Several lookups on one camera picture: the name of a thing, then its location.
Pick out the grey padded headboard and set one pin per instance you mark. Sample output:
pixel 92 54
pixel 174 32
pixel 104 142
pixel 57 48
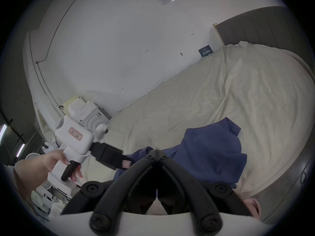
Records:
pixel 258 26

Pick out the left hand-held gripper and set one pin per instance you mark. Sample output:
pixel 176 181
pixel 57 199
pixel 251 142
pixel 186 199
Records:
pixel 73 138

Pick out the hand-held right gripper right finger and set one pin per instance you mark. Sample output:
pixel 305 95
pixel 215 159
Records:
pixel 196 195

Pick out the person's right hand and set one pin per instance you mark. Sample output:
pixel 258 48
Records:
pixel 253 205

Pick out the person's left hand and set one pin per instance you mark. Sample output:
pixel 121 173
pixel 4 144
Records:
pixel 55 160

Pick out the bed with beige sheet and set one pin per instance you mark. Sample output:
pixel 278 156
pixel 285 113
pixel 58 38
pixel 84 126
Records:
pixel 196 99

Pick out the white fan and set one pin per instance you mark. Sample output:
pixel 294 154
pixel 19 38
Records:
pixel 32 155

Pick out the dark blue shirt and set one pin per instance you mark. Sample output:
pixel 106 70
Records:
pixel 211 151

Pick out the person's left forearm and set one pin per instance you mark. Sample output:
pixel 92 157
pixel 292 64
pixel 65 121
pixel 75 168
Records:
pixel 28 177

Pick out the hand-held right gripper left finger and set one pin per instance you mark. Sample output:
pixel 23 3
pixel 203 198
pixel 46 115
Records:
pixel 115 195

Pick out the dark blue card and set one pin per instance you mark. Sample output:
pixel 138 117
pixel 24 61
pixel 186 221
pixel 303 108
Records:
pixel 205 51

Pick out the white washing machine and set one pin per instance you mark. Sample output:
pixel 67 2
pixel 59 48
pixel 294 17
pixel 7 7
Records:
pixel 92 118

